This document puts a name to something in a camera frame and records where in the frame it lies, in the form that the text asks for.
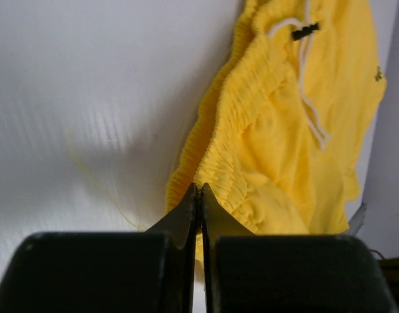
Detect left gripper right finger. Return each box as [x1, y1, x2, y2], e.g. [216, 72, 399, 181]
[201, 185, 398, 312]

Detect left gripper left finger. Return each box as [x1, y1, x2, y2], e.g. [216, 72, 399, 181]
[0, 185, 196, 312]

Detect yellow shorts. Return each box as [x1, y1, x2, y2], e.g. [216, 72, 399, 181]
[165, 0, 389, 236]

